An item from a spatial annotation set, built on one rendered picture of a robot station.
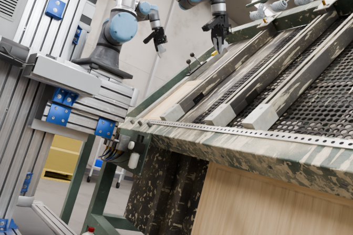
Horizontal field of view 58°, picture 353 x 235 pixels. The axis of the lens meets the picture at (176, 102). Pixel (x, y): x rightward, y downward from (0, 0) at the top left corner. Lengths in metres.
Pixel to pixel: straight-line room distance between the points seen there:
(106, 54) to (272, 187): 0.92
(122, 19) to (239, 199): 0.93
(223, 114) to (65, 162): 3.29
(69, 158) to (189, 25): 4.15
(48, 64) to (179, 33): 5.95
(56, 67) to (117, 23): 0.32
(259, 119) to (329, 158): 0.39
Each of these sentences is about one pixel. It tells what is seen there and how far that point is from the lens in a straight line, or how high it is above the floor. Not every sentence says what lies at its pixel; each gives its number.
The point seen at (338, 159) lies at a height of 0.84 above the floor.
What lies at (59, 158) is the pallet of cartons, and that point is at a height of 0.29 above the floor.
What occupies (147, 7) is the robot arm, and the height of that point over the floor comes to 1.58.
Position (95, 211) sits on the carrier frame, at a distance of 2.49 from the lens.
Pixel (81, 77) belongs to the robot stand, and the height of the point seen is 0.93.
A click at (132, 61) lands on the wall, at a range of 6.35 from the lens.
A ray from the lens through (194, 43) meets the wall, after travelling 7.37.
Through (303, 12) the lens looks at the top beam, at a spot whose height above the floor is 1.82.
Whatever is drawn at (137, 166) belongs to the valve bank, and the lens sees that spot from 1.85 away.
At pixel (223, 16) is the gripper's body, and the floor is 1.49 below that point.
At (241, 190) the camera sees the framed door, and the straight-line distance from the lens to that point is 1.50.
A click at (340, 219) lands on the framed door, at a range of 1.20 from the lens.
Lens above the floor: 0.74
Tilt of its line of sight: 9 degrees up
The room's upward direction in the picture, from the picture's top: 16 degrees clockwise
